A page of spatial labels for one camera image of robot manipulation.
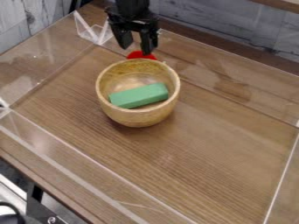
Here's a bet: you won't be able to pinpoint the clear acrylic tray wall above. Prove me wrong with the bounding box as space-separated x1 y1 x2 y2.
0 14 299 224

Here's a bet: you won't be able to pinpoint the black metal table frame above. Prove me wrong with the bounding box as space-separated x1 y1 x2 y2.
25 183 75 224

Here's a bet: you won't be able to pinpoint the green rectangular block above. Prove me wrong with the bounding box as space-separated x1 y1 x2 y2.
108 83 170 109

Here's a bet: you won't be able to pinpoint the red fruit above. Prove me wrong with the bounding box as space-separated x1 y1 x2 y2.
126 51 156 60

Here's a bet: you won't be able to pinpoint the clear acrylic corner bracket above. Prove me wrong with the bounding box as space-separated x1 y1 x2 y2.
73 10 114 46

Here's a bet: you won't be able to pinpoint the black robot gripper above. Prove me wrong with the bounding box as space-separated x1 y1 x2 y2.
106 0 159 55

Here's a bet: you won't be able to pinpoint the black cable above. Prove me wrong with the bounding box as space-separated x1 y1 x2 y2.
0 201 25 224

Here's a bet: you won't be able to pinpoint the wooden bowl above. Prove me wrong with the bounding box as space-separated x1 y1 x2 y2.
96 59 182 128

